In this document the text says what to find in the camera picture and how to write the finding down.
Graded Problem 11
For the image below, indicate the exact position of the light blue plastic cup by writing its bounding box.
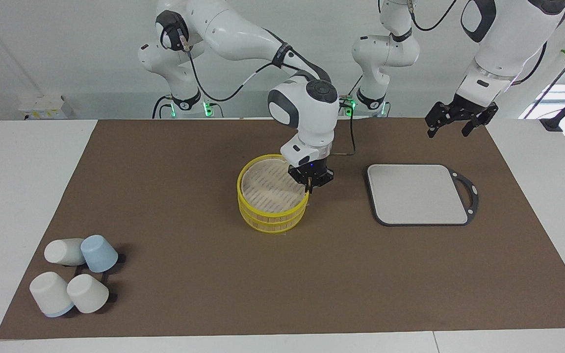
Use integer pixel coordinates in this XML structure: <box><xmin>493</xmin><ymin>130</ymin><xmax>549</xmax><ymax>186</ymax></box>
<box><xmin>80</xmin><ymin>235</ymin><xmax>119</xmax><ymax>273</ymax></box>

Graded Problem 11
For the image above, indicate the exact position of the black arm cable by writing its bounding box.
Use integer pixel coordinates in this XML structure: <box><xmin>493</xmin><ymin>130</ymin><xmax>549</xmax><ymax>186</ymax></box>
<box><xmin>177</xmin><ymin>27</ymin><xmax>357</xmax><ymax>157</ymax></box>
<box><xmin>408</xmin><ymin>0</ymin><xmax>565</xmax><ymax>86</ymax></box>

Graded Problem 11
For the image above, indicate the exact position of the yellow bamboo steamer base tier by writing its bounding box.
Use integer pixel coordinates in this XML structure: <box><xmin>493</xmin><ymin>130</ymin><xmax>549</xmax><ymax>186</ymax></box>
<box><xmin>238</xmin><ymin>206</ymin><xmax>308</xmax><ymax>234</ymax></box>

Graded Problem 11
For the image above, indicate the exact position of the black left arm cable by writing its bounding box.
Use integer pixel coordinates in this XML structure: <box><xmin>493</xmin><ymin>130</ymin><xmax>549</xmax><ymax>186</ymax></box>
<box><xmin>408</xmin><ymin>0</ymin><xmax>565</xmax><ymax>86</ymax></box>

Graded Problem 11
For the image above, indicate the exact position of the brown table mat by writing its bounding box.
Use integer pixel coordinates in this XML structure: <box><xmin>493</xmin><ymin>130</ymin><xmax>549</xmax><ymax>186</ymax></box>
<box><xmin>0</xmin><ymin>118</ymin><xmax>565</xmax><ymax>340</ymax></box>

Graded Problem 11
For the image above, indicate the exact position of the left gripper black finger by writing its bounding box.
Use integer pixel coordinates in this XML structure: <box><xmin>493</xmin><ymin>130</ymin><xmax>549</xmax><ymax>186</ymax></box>
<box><xmin>426</xmin><ymin>114</ymin><xmax>447</xmax><ymax>138</ymax></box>
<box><xmin>462</xmin><ymin>118</ymin><xmax>490</xmax><ymax>137</ymax></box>

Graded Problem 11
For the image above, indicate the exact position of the white perforated steamer liner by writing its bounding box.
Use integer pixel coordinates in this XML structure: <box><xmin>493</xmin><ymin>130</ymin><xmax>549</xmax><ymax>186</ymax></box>
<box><xmin>241</xmin><ymin>159</ymin><xmax>308</xmax><ymax>212</ymax></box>

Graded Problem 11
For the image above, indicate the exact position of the white plastic cup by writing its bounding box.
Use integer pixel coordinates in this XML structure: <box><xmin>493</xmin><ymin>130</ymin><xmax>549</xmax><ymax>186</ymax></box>
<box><xmin>67</xmin><ymin>274</ymin><xmax>109</xmax><ymax>314</ymax></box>
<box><xmin>29</xmin><ymin>272</ymin><xmax>75</xmax><ymax>318</ymax></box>
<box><xmin>44</xmin><ymin>238</ymin><xmax>87</xmax><ymax>266</ymax></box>

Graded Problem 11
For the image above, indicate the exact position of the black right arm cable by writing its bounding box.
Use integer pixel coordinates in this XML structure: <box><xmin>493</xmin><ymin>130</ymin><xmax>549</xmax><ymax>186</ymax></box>
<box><xmin>177</xmin><ymin>27</ymin><xmax>357</xmax><ymax>157</ymax></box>

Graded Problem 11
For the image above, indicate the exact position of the white box with yellow label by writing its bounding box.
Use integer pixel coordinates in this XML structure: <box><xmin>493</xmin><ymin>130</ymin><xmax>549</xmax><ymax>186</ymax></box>
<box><xmin>18</xmin><ymin>95</ymin><xmax>75</xmax><ymax>121</ymax></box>

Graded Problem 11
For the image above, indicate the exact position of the white cutting board grey rim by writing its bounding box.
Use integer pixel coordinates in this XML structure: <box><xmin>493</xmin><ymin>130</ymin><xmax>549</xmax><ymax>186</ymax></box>
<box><xmin>366</xmin><ymin>163</ymin><xmax>480</xmax><ymax>227</ymax></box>

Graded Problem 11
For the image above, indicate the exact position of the black cup rack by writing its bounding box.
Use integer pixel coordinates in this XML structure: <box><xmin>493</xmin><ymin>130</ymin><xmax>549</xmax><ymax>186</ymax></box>
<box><xmin>69</xmin><ymin>252</ymin><xmax>127</xmax><ymax>303</ymax></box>

